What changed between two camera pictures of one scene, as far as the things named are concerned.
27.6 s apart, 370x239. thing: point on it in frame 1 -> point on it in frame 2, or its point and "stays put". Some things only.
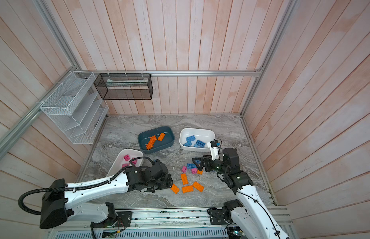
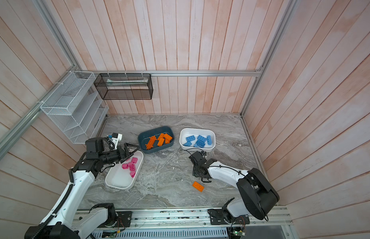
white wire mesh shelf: x=77 y=108 stays put
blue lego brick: x=188 y=144 stays put
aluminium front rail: x=169 y=219 stays put
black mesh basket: x=125 y=86 stays put
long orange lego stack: x=150 y=143 stays put
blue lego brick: x=191 y=166 -> x=200 y=144
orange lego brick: x=184 y=179 -> x=160 y=142
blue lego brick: x=191 y=138 stays put
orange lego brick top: x=161 y=137 stays put
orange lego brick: x=198 y=186 stays put
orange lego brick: x=175 y=188 -> x=166 y=136
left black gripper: x=165 y=184 -> x=122 y=157
